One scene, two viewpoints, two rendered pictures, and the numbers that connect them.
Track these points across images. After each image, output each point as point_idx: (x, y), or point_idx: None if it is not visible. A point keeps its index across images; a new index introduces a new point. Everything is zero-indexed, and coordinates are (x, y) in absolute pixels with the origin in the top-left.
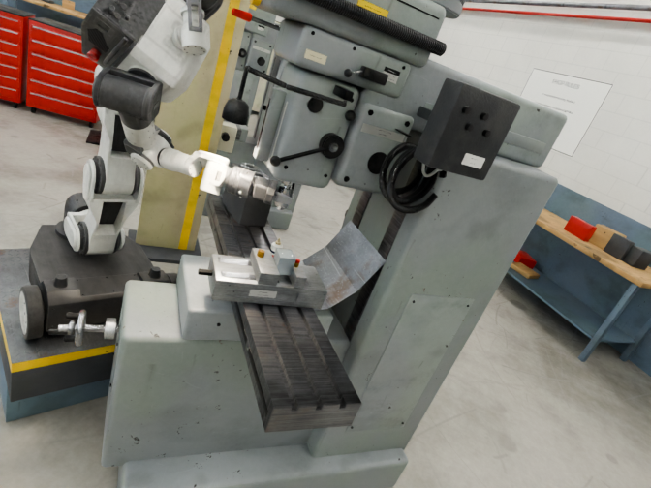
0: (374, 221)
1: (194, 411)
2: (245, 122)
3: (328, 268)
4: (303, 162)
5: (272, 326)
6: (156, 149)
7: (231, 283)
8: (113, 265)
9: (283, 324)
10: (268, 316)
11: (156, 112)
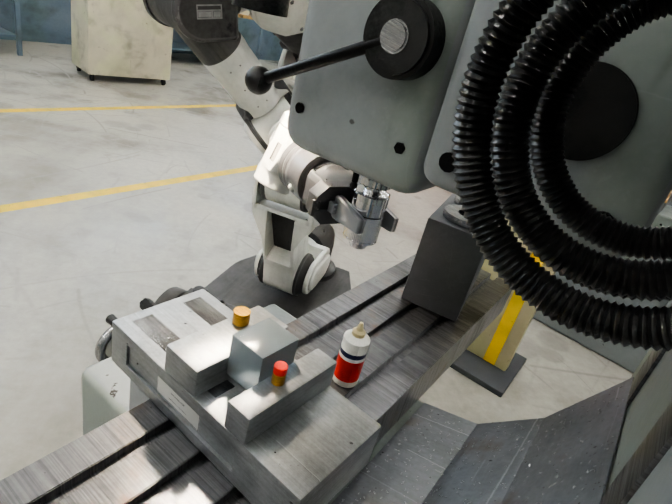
0: (656, 392)
1: None
2: (260, 5)
3: (489, 471)
4: (340, 97)
5: (99, 482)
6: (271, 119)
7: (128, 340)
8: (290, 312)
9: (127, 498)
10: (139, 456)
11: (218, 30)
